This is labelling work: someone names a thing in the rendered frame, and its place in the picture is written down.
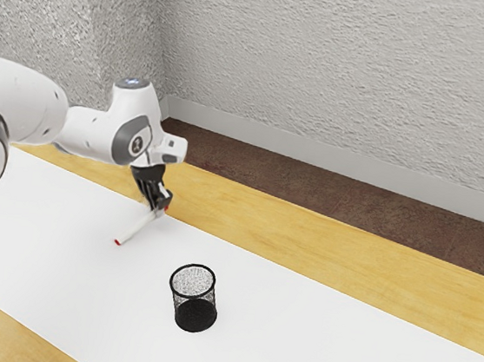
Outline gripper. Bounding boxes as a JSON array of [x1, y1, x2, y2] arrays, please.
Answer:
[[125, 158, 178, 217]]

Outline white pen with red tip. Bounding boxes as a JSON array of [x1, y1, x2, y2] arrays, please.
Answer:
[[113, 204, 167, 251]]

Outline black mesh pen holder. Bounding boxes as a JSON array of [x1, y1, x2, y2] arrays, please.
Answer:
[[163, 260, 224, 336]]

